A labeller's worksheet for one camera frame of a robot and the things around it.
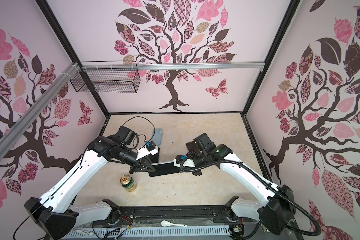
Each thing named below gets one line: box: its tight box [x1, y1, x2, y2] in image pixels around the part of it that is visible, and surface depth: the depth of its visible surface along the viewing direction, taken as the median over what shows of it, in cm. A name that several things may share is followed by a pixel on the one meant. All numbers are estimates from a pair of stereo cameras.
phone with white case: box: [148, 158, 181, 177], surface depth 63 cm
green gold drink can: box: [120, 174, 138, 193], surface depth 77 cm
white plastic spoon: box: [161, 220, 188, 227], surface depth 72 cm
